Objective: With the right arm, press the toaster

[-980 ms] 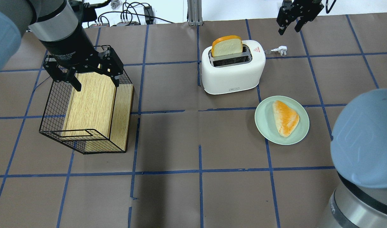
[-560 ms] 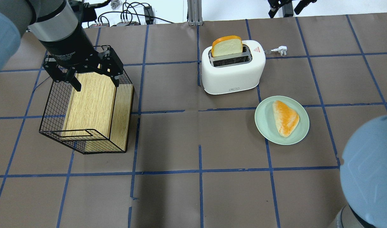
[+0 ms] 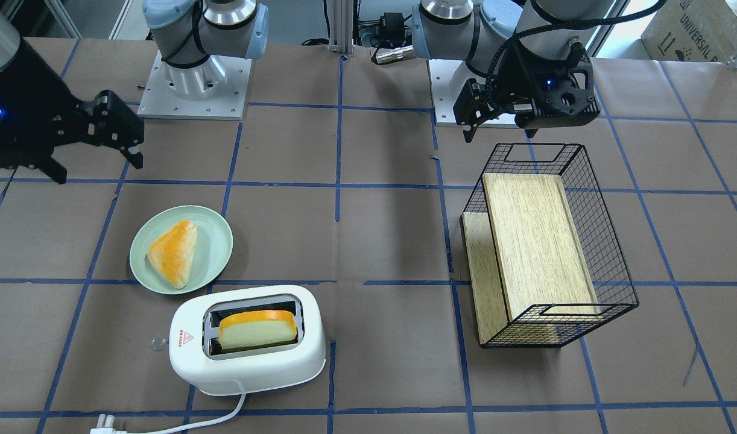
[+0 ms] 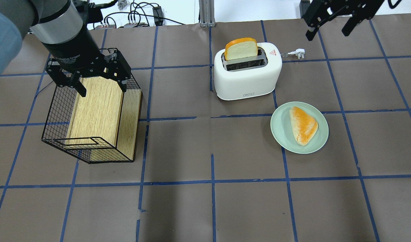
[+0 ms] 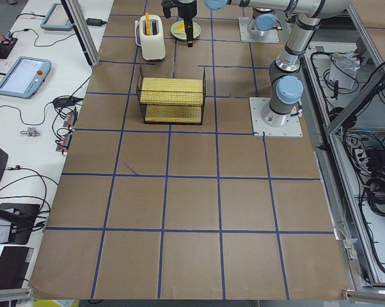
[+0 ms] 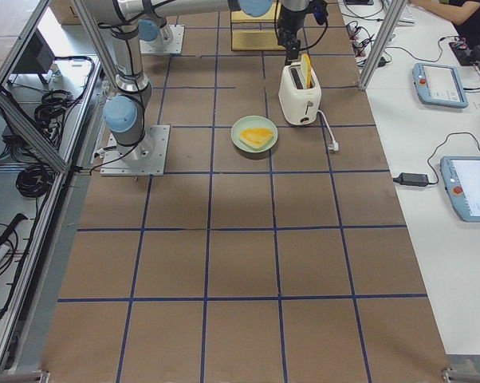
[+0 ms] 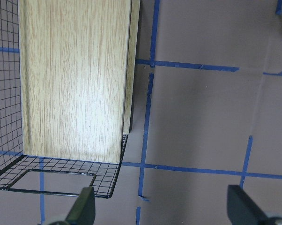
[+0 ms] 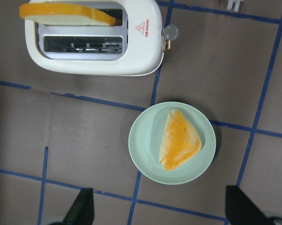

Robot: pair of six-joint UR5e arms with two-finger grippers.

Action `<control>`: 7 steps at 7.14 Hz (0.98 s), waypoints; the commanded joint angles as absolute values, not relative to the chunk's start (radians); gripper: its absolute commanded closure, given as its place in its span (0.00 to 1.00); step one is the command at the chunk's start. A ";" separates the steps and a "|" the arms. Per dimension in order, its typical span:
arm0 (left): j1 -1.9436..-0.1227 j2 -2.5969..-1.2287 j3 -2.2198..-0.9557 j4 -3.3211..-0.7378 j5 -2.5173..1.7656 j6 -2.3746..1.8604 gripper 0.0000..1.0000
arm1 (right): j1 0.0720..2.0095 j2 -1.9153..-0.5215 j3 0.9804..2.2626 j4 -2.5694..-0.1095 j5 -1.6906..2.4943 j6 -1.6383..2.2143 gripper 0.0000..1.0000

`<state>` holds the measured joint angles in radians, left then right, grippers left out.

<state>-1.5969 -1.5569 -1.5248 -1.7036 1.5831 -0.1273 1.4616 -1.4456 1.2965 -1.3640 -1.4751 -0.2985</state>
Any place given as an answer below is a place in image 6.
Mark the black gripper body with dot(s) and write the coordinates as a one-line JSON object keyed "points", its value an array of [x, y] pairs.
{"points": [[289, 21]]}

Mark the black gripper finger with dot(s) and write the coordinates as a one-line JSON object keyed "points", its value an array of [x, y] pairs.
{"points": [[291, 55]]}

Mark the white two-slot toaster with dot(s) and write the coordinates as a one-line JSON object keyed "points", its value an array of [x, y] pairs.
{"points": [[299, 104]]}

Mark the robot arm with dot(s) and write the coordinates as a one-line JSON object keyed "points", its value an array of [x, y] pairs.
{"points": [[124, 114], [154, 31]]}

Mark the sliced toast bread in toaster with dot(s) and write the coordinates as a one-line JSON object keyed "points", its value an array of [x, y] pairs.
{"points": [[306, 70]]}

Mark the light green round plate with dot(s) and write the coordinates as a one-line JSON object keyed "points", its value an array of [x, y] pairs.
{"points": [[253, 122]]}

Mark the triangular golden bread pastry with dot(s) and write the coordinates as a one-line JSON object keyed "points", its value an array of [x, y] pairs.
{"points": [[256, 137]]}

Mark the blue teach pendant far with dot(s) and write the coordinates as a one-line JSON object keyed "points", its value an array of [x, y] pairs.
{"points": [[439, 85]]}

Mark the blue teach pendant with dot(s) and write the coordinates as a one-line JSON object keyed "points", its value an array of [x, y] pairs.
{"points": [[439, 85], [461, 176]]}

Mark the black power adapter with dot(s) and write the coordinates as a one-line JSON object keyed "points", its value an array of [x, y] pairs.
{"points": [[412, 179]]}

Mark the person in black shirt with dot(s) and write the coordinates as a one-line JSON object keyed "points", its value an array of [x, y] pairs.
{"points": [[464, 15]]}

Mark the blue teach pendant near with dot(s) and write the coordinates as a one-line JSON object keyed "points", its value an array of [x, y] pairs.
{"points": [[461, 176]]}

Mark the cardboard box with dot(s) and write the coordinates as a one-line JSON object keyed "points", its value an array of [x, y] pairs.
{"points": [[64, 12]]}

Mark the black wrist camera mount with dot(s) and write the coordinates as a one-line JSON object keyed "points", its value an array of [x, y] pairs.
{"points": [[319, 10]]}

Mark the aluminium frame post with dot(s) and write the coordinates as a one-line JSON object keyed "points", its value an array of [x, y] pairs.
{"points": [[382, 38]]}

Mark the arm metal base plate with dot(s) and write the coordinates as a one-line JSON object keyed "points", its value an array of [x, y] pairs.
{"points": [[172, 47], [147, 159]]}

